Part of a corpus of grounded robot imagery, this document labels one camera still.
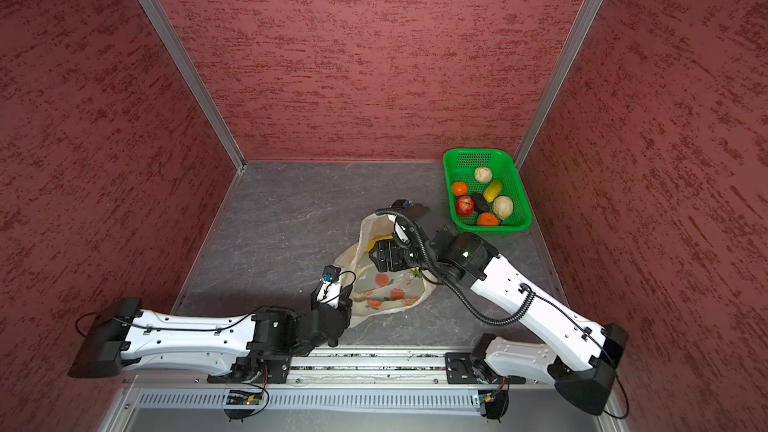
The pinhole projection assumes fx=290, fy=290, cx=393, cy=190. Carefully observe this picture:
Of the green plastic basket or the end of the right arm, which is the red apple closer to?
the green plastic basket

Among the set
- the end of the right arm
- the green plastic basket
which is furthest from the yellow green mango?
the end of the right arm

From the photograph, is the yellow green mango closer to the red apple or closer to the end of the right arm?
the red apple

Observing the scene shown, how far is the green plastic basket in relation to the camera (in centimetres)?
101

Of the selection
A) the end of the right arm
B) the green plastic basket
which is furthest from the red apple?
the end of the right arm

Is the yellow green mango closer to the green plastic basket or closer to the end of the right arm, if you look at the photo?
the green plastic basket
